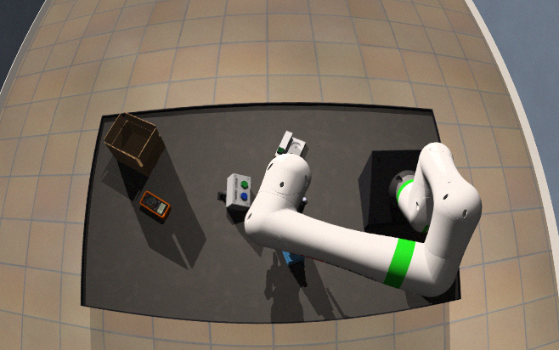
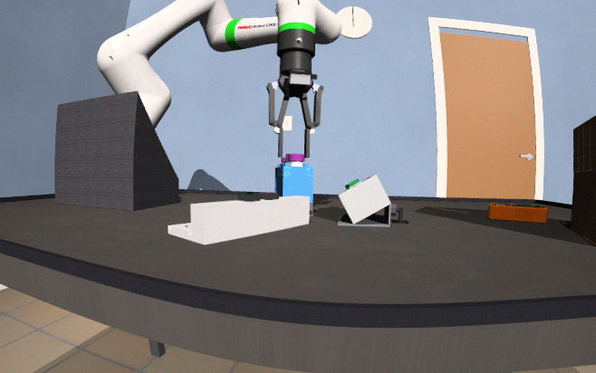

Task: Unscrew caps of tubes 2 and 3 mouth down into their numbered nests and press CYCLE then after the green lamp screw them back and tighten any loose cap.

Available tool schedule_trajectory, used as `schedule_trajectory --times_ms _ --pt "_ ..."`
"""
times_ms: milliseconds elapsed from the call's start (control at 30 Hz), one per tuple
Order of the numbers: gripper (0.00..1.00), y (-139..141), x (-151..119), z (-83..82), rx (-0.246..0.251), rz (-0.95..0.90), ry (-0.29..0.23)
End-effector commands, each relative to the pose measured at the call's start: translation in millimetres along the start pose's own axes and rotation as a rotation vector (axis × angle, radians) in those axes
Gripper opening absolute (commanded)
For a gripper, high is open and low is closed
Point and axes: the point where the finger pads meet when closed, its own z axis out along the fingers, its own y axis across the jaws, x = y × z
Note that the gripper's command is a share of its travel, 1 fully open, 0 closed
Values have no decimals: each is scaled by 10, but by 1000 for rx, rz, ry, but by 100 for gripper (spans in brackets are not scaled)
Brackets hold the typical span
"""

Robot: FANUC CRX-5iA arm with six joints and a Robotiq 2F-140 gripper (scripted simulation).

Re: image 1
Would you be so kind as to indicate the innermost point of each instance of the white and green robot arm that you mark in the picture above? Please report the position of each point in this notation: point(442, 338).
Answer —
point(426, 269)

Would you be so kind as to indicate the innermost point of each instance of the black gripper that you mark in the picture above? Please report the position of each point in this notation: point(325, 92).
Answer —
point(301, 207)

